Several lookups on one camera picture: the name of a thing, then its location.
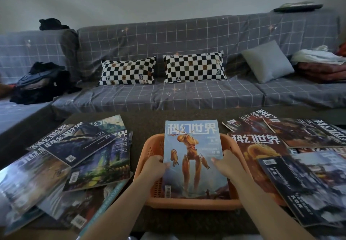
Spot green city cover magazine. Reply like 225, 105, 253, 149
62, 130, 133, 192

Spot grey plaid covered sofa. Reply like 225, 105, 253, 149
0, 10, 346, 167

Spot brown bag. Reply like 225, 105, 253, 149
0, 83, 13, 100

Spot person's left forearm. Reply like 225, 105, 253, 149
81, 179, 160, 240

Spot plain grey cushion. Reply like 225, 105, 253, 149
240, 39, 295, 84

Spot person's right forearm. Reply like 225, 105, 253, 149
234, 176, 315, 240

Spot white folded cloth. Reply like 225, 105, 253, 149
290, 45, 346, 66

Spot orange plastic basket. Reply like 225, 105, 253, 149
132, 133, 253, 210

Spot person's left hand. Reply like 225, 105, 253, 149
139, 155, 171, 188

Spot orange robot cover magazine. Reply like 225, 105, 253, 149
162, 120, 230, 200

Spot black flat tray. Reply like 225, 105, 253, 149
273, 1, 324, 13

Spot black white checkered pillow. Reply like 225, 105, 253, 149
163, 50, 227, 84
98, 56, 157, 87

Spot teal mountain cover magazine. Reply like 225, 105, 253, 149
88, 115, 126, 135

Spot person's light trousers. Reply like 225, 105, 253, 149
139, 231, 244, 240

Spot dark blue structure cover magazine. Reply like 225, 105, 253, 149
40, 122, 117, 167

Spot orange red fabric item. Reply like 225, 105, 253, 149
335, 42, 346, 58

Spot pile of assorted magazines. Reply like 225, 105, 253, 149
221, 109, 346, 228

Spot person's right hand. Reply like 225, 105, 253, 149
210, 149, 247, 188

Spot heap of dark clothes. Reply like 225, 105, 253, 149
10, 61, 83, 105

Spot small black garment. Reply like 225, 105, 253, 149
39, 18, 70, 31

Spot dark stone table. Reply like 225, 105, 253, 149
0, 107, 346, 235

